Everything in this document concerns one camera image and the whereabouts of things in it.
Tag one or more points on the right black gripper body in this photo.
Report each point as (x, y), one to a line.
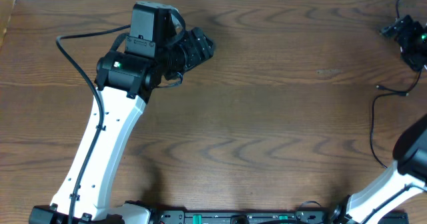
(402, 30)

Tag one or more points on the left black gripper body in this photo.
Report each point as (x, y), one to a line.
(199, 47)

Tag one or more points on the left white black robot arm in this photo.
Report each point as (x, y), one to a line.
(154, 51)

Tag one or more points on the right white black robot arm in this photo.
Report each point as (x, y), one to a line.
(405, 177)

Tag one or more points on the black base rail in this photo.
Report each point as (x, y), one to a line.
(178, 215)

